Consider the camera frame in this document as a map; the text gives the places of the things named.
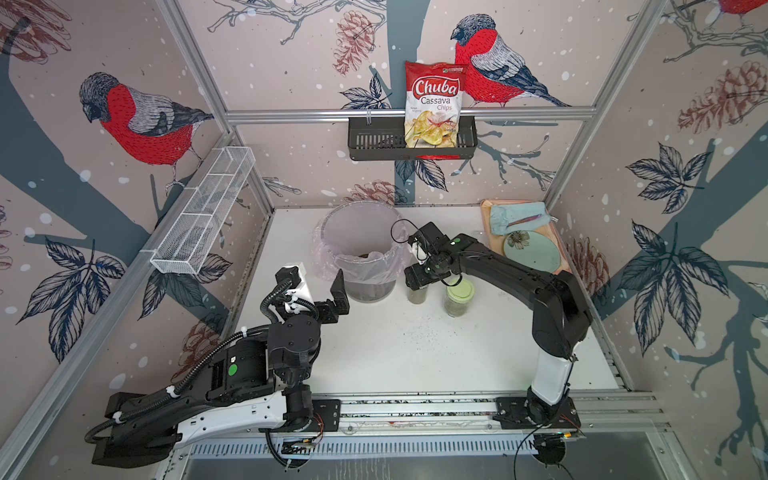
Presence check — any short clear mung bean jar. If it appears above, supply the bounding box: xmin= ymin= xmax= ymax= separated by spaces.
xmin=407 ymin=287 xmax=428 ymax=305

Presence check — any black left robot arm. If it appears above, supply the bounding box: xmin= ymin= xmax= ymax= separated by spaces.
xmin=84 ymin=266 xmax=350 ymax=469

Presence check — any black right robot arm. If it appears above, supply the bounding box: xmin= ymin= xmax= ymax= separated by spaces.
xmin=404 ymin=222 xmax=591 ymax=427

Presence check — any green lid mung bean jar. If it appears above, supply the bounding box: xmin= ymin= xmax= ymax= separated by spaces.
xmin=443 ymin=279 xmax=475 ymax=318

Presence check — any white mesh trash bin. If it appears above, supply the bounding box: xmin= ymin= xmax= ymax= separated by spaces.
xmin=317 ymin=200 xmax=409 ymax=304

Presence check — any pink serving tray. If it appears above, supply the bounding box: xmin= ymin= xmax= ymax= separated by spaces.
xmin=481 ymin=200 xmax=571 ymax=274

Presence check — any teal folded cloth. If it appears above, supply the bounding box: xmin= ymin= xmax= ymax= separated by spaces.
xmin=489 ymin=202 xmax=552 ymax=236

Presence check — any teal oval plate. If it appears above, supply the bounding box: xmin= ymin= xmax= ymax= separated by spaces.
xmin=503 ymin=231 xmax=561 ymax=273

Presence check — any Chuba cassava chips bag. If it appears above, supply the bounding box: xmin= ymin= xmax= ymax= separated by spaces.
xmin=404 ymin=62 xmax=466 ymax=148

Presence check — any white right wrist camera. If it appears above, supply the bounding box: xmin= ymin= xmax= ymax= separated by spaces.
xmin=407 ymin=222 xmax=449 ymax=264

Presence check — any dark grey wall shelf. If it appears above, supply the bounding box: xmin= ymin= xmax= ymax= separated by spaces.
xmin=347 ymin=116 xmax=478 ymax=161

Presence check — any white wire mesh shelf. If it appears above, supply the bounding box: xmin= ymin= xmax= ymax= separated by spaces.
xmin=150 ymin=146 xmax=255 ymax=275

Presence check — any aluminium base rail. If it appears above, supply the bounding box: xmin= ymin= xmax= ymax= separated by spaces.
xmin=307 ymin=389 xmax=671 ymax=436

